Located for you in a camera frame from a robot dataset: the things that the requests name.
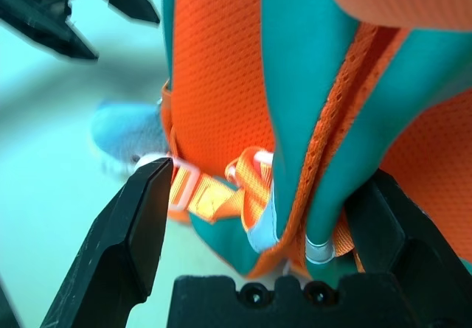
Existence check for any orange and teal backpack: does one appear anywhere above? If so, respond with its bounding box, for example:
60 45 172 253
160 0 472 285

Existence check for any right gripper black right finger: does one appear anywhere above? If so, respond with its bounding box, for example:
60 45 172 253
344 168 472 328

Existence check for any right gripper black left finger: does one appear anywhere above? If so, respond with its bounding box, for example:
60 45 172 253
38 157 175 328

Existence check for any grey white plush fish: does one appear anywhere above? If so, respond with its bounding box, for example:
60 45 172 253
90 99 173 174

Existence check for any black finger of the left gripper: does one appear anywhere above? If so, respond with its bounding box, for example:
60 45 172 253
55 0 162 26
0 0 100 63

